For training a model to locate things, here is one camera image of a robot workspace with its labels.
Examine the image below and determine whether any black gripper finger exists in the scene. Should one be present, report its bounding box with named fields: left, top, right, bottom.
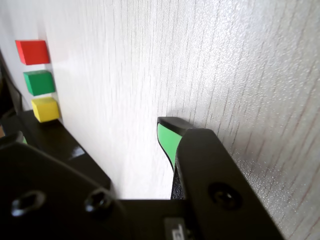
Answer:
left=156, top=116, right=286, bottom=240
left=0, top=131, right=136, bottom=240

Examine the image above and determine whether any yellow wooden cube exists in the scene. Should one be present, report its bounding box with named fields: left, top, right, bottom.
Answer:
left=30, top=97, right=61, bottom=123

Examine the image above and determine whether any green wooden cube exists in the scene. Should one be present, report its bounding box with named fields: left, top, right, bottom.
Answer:
left=23, top=70, right=56, bottom=97

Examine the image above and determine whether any red wooden cube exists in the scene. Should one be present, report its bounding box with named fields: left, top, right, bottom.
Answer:
left=15, top=39, right=51, bottom=66

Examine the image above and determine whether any black box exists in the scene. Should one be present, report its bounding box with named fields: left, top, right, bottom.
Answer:
left=0, top=109, right=112, bottom=200

